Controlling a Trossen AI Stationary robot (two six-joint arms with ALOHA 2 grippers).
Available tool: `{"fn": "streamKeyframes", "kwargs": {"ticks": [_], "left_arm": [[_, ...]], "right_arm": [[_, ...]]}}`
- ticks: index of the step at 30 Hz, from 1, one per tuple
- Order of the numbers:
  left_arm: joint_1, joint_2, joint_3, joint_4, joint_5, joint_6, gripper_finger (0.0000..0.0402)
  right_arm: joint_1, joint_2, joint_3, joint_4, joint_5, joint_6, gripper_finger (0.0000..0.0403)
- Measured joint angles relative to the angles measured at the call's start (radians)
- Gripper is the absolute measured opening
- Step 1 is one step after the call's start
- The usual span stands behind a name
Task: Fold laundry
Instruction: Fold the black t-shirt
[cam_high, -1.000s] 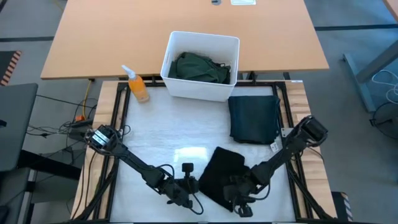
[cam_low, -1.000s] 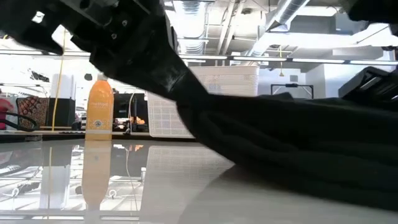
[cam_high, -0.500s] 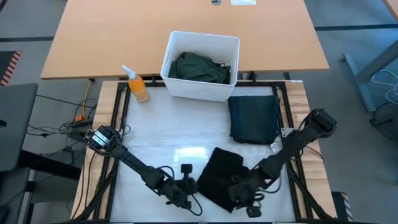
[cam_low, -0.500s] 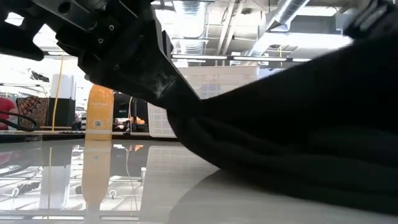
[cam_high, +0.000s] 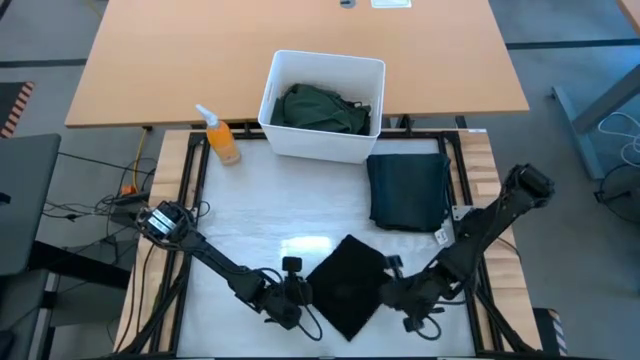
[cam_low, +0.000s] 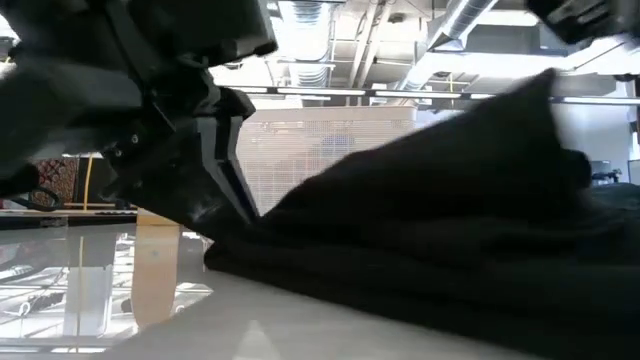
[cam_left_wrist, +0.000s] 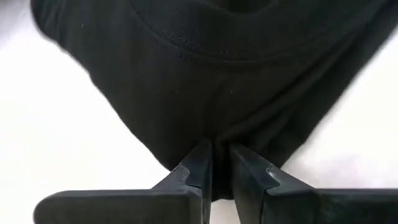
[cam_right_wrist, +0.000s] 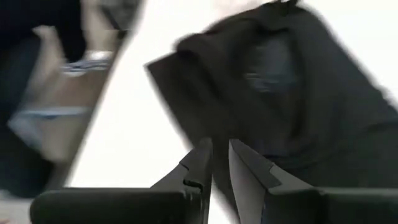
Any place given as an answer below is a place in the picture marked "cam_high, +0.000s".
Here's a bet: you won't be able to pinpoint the black towel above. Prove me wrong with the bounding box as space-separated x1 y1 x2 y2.
305 233 397 343

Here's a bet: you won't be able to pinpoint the blue denim jeans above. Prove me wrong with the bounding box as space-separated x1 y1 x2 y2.
365 151 453 234

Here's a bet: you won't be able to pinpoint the dark green garment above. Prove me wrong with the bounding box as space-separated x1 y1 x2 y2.
269 82 373 137

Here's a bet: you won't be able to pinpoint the hazard striped block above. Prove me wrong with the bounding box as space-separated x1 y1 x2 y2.
531 306 570 358

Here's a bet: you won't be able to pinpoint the white perforated plastic basket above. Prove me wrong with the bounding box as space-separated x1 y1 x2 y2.
256 48 388 166

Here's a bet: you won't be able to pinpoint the orange spray bottle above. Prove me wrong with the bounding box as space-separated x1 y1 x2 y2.
194 103 243 168

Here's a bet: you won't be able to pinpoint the brown wooden desk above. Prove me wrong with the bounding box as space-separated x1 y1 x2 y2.
64 0 531 130

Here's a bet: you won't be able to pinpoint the grey desk leg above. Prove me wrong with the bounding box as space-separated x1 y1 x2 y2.
550 63 640 182

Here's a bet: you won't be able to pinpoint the dark grey flat panel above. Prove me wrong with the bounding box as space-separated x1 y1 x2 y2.
0 132 63 277

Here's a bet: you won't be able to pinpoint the hazard striped floor mat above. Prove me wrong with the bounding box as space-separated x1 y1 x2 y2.
0 80 36 141

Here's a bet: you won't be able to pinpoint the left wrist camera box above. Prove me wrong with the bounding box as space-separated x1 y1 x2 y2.
281 255 305 275

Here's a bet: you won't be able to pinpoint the black cable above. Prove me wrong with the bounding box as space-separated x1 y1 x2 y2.
56 150 157 177
294 299 325 343
402 308 443 343

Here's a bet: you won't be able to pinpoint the yellow cable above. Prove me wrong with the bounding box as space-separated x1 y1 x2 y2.
131 126 152 190

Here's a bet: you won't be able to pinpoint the white cable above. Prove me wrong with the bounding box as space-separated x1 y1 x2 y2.
596 110 640 169

